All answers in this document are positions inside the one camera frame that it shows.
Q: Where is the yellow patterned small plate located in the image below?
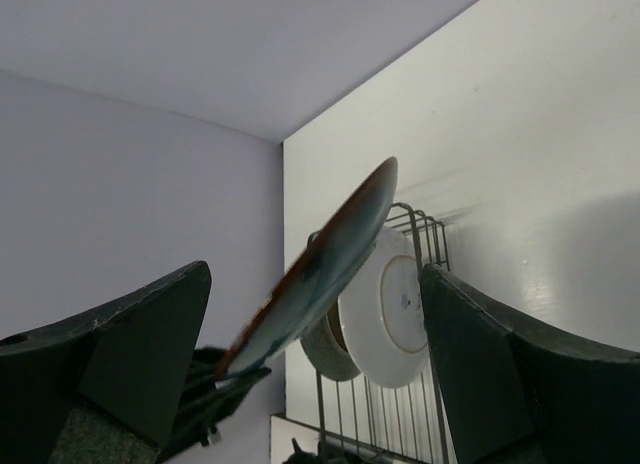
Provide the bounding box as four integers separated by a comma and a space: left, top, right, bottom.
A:
300, 301, 361, 382

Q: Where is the red and teal floral plate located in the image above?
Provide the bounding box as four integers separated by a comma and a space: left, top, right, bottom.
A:
338, 227, 428, 389

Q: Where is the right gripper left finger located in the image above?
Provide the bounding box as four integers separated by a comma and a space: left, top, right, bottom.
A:
1, 261, 211, 463

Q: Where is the dark teal glazed plate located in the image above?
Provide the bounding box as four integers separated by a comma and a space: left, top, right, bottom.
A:
215, 157, 398, 380

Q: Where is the metal wire dish rack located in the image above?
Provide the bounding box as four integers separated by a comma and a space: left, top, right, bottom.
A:
302, 203, 456, 463

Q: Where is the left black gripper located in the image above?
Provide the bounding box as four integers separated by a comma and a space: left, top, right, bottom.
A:
159, 347, 271, 459

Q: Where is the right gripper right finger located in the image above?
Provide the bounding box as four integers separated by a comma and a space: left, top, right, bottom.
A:
420, 264, 639, 463

